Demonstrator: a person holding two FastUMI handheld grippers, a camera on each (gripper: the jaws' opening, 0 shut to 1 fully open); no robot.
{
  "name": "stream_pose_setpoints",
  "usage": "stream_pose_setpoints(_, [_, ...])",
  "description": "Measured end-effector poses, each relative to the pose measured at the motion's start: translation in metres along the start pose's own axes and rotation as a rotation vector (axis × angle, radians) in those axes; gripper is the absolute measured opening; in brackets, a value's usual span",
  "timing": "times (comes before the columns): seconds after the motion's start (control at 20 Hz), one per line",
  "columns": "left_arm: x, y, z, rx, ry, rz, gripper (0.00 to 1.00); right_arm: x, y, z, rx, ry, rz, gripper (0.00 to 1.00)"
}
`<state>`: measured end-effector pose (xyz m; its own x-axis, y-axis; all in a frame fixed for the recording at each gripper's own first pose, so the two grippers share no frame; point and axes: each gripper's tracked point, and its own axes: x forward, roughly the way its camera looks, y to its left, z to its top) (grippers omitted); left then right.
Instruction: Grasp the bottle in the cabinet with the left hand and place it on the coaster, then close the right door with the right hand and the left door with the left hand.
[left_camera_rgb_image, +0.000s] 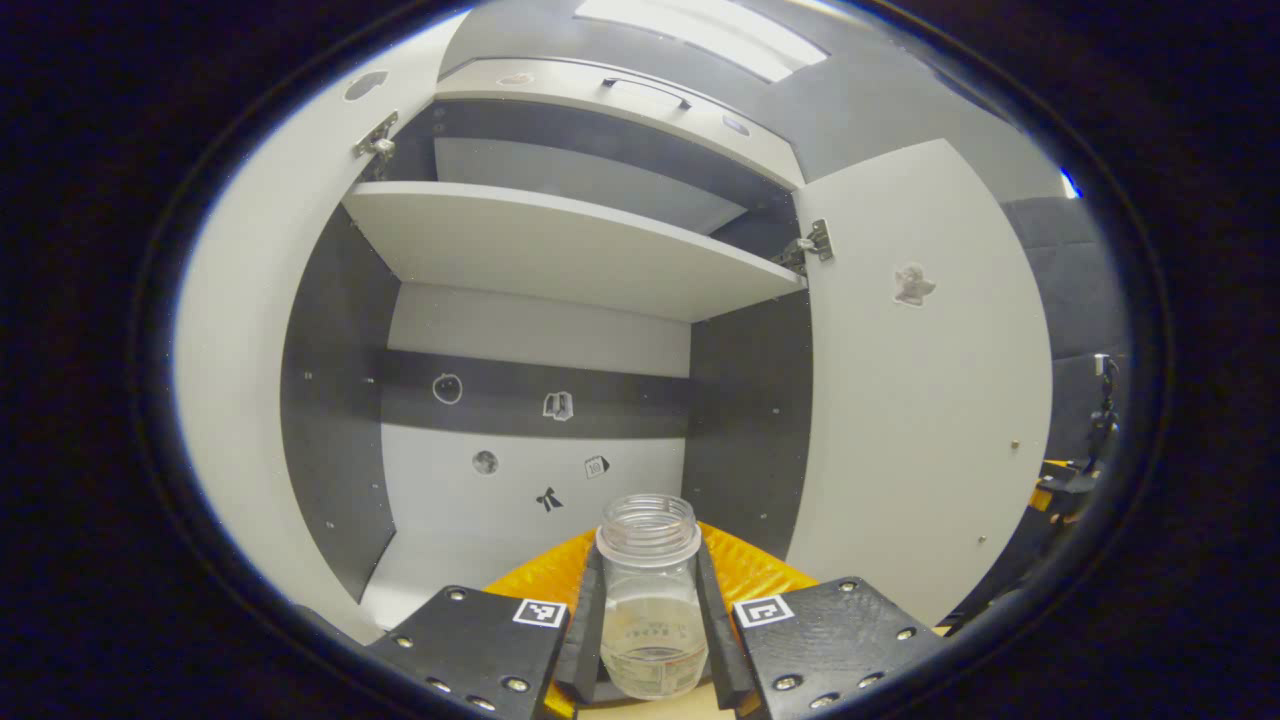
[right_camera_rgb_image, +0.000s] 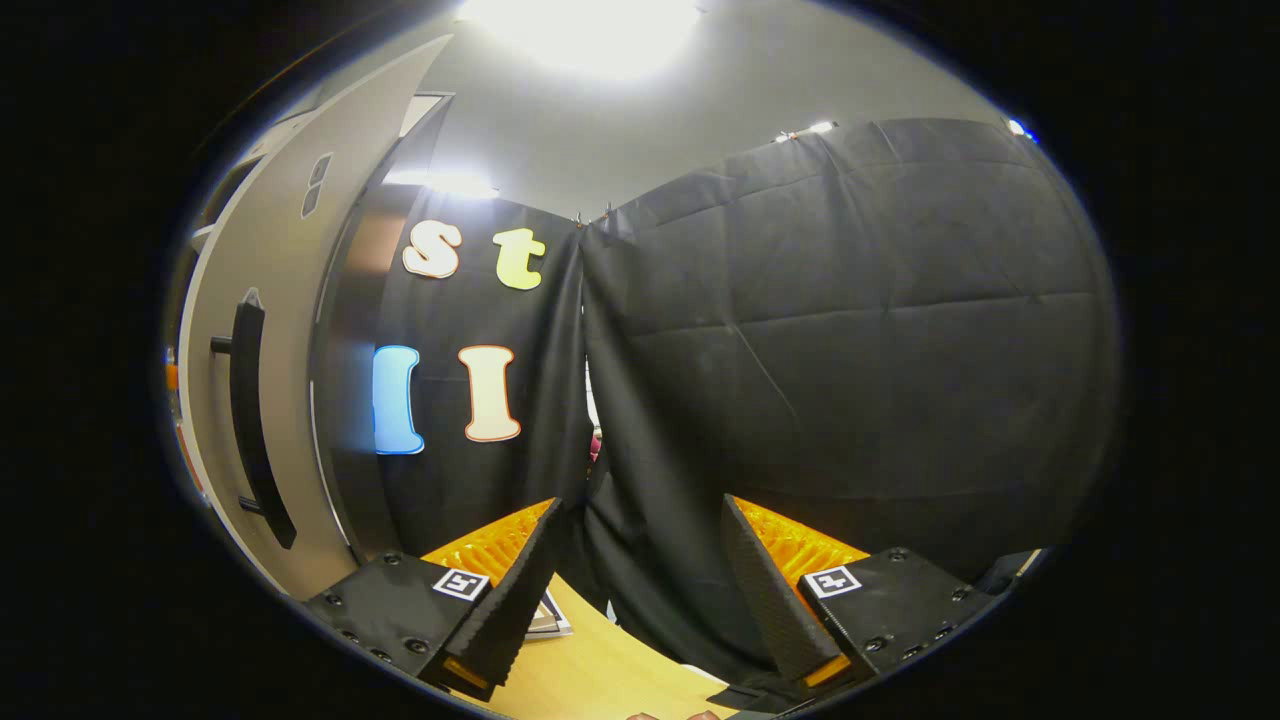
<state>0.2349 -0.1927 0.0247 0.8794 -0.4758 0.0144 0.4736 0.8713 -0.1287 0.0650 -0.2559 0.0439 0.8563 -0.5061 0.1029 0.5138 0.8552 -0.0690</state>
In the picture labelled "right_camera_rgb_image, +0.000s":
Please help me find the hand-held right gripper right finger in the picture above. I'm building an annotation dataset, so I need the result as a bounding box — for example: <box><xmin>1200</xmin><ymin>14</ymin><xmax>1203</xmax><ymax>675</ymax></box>
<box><xmin>720</xmin><ymin>493</ymin><xmax>1003</xmax><ymax>703</ymax></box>

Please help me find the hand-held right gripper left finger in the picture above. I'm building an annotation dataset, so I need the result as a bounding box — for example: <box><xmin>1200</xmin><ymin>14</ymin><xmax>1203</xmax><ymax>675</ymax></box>
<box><xmin>298</xmin><ymin>498</ymin><xmax>566</xmax><ymax>703</ymax></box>

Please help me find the grey cabinet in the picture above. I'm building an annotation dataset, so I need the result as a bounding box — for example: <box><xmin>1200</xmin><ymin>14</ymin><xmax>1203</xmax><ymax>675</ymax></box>
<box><xmin>305</xmin><ymin>92</ymin><xmax>456</xmax><ymax>566</ymax></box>

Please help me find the grey cabinet door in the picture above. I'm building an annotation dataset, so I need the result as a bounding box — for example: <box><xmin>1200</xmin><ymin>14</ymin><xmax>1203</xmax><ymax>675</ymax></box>
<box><xmin>178</xmin><ymin>35</ymin><xmax>456</xmax><ymax>601</ymax></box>

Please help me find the white book stack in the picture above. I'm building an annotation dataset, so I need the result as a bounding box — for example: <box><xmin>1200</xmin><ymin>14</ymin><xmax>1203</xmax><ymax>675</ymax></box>
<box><xmin>522</xmin><ymin>590</ymin><xmax>574</xmax><ymax>641</ymax></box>

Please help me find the black backdrop cloth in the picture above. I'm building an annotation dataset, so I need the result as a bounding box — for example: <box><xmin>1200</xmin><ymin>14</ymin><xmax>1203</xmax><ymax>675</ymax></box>
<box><xmin>375</xmin><ymin>118</ymin><xmax>1121</xmax><ymax>691</ymax></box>

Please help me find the large rectangular ceiling light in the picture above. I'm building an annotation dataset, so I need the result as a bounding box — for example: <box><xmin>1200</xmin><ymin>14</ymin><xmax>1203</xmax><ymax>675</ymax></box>
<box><xmin>455</xmin><ymin>0</ymin><xmax>701</xmax><ymax>81</ymax></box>

